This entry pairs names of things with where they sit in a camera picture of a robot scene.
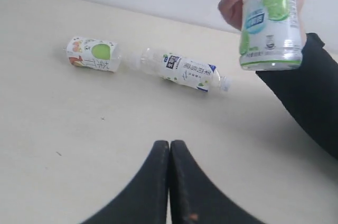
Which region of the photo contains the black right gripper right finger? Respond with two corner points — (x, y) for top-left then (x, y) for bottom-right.
(168, 140), (261, 224)

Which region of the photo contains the clear jasmine tea bottle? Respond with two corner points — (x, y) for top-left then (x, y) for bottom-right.
(123, 48), (230, 92)

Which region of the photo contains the lime sports drink bottle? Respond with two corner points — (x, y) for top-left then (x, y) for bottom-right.
(239, 0), (303, 71)

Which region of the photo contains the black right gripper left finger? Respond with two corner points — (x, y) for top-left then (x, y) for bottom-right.
(84, 141), (170, 224)

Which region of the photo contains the square tea bottle colourful label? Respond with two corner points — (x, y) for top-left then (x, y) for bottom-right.
(64, 36), (122, 72)

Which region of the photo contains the black sleeved forearm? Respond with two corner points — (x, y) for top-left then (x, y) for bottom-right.
(256, 33), (337, 158)

